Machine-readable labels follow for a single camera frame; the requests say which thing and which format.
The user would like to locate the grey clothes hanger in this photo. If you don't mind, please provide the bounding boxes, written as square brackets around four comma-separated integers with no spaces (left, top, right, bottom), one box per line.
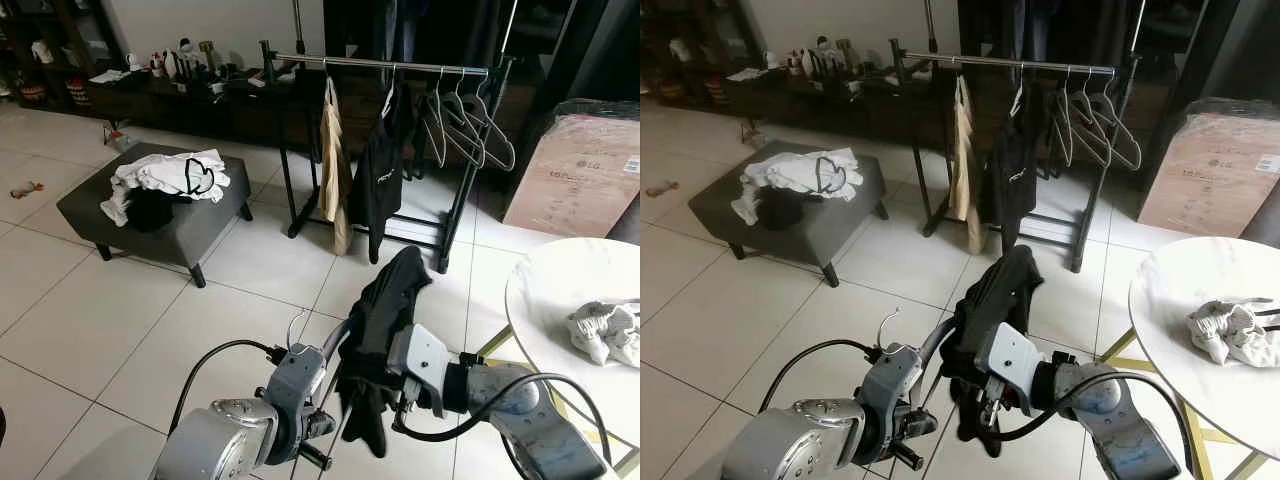
[1046,68,1079,169]
[435,68,488,169]
[1083,68,1145,173]
[418,68,451,169]
[1063,68,1116,169]
[283,308,353,471]
[455,68,517,173]
[876,308,951,471]

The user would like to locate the dark grey sofa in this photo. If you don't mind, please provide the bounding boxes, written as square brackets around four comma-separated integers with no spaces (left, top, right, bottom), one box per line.
[1240,185,1280,249]
[605,190,640,246]

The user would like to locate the black shirt with white logo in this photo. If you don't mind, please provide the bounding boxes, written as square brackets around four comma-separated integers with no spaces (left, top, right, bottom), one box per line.
[983,80,1046,266]
[348,80,416,266]

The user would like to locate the black clothes rack silver rail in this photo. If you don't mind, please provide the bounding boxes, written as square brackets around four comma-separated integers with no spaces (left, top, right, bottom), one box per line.
[888,0,1146,274]
[258,0,516,274]

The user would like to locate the black power strip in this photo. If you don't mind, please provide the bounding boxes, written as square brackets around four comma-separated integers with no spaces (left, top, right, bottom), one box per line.
[178,70,229,96]
[810,70,861,96]

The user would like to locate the dark grey ottoman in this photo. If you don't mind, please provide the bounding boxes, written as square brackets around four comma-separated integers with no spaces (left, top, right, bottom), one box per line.
[688,140,888,289]
[55,140,254,289]

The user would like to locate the white garment black strap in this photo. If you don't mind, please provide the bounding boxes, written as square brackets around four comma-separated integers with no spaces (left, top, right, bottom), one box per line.
[1187,298,1280,369]
[565,298,640,369]

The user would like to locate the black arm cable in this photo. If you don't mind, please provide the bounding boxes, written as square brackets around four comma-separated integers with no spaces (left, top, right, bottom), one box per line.
[165,340,291,441]
[757,340,886,421]
[392,372,613,471]
[985,372,1196,471]

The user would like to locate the white garment black trim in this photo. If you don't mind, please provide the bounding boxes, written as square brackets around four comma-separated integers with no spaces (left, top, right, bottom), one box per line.
[730,148,865,229]
[100,148,231,229]

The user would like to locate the round white table gold legs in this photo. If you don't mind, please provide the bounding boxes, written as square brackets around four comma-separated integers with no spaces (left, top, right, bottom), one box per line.
[1100,237,1280,480]
[470,237,640,480]

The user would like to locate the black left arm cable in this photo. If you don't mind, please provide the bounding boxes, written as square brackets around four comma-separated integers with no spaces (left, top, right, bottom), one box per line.
[757,340,886,421]
[165,340,291,441]

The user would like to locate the plastic wrapped cardboard box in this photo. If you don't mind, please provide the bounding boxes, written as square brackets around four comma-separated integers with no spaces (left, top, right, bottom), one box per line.
[502,98,640,238]
[1137,98,1280,238]

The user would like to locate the dark wood shelf unit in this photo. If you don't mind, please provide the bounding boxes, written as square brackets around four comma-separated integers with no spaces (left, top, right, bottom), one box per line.
[0,0,126,111]
[640,0,758,111]

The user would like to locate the beige shirt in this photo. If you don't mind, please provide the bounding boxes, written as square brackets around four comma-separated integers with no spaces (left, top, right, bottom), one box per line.
[947,78,986,256]
[317,78,353,256]

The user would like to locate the low dark wood cabinet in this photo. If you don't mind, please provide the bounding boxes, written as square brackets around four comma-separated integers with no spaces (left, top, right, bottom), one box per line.
[718,70,1161,161]
[85,70,531,161]

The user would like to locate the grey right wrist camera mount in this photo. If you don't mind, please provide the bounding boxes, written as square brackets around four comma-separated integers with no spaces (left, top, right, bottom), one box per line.
[975,323,1041,419]
[388,323,449,419]

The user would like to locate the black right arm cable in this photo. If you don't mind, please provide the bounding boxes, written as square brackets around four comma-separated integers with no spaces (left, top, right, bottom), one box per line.
[985,372,1196,471]
[392,372,613,471]

